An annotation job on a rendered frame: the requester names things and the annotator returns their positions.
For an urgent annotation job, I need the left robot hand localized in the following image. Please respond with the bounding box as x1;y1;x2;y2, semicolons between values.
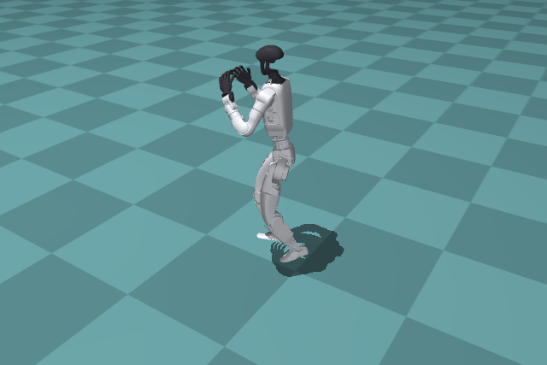
219;70;236;102

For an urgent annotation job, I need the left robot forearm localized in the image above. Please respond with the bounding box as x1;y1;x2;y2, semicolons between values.
222;94;248;134

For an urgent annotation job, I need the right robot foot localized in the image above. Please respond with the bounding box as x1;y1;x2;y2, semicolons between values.
256;233;279;241

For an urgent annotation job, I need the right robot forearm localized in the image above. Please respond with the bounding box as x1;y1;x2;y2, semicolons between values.
247;85;260;100

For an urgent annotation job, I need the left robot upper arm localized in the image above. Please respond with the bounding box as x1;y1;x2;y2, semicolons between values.
238;88;276;137

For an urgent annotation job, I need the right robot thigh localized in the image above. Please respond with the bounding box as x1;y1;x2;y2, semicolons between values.
255;151;274;203

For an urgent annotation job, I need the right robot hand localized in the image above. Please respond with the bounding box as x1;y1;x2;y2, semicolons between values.
230;65;257;90

